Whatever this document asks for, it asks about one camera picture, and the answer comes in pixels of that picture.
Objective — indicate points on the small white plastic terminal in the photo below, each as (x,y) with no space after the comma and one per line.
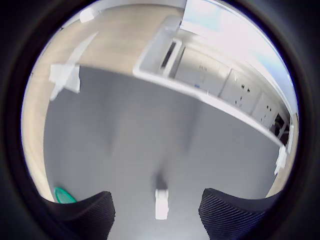
(161,205)

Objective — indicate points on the round green lid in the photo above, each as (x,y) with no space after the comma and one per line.
(64,196)

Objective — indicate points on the white tape strip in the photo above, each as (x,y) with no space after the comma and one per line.
(281,160)
(80,48)
(65,77)

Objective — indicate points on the dark grey mat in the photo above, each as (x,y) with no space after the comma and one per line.
(150,130)

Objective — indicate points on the white power socket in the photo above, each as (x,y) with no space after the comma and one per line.
(241,90)
(266,108)

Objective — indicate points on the small white corner bracket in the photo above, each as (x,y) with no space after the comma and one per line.
(87,15)

